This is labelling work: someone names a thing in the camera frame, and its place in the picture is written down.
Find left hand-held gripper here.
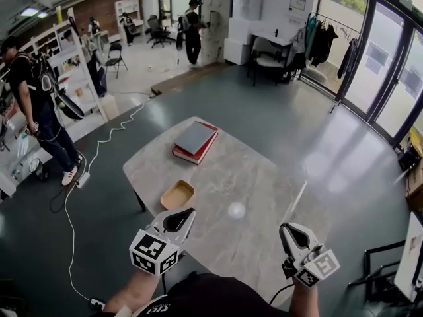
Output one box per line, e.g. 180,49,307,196
128,207,197,278

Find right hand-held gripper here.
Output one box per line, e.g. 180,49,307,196
278,222,341,289

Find beige plastic bin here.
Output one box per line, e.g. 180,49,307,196
160,180,196,211

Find person's left forearm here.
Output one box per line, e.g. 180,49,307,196
102,269,163,315

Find person's right forearm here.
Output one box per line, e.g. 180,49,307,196
289,277,320,317

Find black table leg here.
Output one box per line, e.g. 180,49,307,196
134,190,147,213

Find grey book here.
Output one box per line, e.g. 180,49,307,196
173,120,219,157

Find person's dark clothing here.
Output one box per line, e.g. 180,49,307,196
95,271,293,317

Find white board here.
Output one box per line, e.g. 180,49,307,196
393,211,423,303

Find cardboard box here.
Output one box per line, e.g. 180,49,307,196
405,158,423,211

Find pale floor box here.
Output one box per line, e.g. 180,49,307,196
98,94,120,122

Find white shelving unit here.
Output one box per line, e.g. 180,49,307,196
0,8,110,197

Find black clothes rack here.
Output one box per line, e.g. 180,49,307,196
305,11,364,114

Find black and yellow case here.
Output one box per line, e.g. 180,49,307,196
398,130,423,173

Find white box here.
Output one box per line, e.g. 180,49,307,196
223,38,252,65
227,18,254,41
233,0,264,21

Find black folding chair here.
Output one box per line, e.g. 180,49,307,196
104,42,129,79

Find black chair with white cushion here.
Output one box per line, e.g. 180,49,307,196
252,36,289,87

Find dark grey hanging jacket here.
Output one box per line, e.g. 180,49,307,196
336,37,360,79

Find black office chair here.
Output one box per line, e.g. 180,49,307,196
146,14,173,49

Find white paper notice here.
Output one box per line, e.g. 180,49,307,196
399,66,423,100
365,41,389,75

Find light grey hanging garment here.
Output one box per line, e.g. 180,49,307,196
290,26,308,72

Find black hanging jacket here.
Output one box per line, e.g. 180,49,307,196
309,21,340,67

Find white desk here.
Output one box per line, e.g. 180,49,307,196
250,30,297,46

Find teal hanging garment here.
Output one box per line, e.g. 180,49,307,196
303,17,319,51

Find white bookcase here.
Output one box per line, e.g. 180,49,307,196
114,0,145,42

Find black framed glass doors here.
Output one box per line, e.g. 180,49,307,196
340,0,423,148

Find black metal frame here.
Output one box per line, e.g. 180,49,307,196
348,239,407,305

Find white power cable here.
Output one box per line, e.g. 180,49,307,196
85,101,146,176
63,186,93,302

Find black floor cable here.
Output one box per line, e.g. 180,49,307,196
48,182,79,215

